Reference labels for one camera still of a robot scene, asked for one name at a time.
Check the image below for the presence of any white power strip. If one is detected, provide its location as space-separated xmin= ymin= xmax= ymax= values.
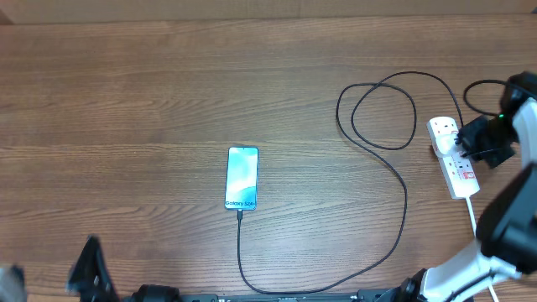
xmin=427 ymin=117 xmax=480 ymax=200

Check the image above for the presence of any Galaxy S24+ smartphone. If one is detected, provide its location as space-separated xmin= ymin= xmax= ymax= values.
xmin=224 ymin=146 xmax=259 ymax=211

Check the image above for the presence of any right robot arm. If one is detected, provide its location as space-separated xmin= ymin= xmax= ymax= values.
xmin=379 ymin=71 xmax=536 ymax=302

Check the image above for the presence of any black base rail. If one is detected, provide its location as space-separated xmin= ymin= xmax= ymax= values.
xmin=180 ymin=288 xmax=399 ymax=302

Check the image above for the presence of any cardboard backdrop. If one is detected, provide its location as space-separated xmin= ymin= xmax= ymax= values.
xmin=1 ymin=0 xmax=536 ymax=25

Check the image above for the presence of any black USB charging cable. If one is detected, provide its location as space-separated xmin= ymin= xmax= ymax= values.
xmin=235 ymin=70 xmax=467 ymax=296

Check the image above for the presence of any white charger plug adapter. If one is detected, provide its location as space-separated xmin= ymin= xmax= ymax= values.
xmin=432 ymin=132 xmax=460 ymax=158

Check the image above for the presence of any white power strip cord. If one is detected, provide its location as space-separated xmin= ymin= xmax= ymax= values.
xmin=464 ymin=197 xmax=500 ymax=302

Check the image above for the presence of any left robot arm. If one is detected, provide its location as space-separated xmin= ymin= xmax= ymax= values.
xmin=65 ymin=236 xmax=180 ymax=302

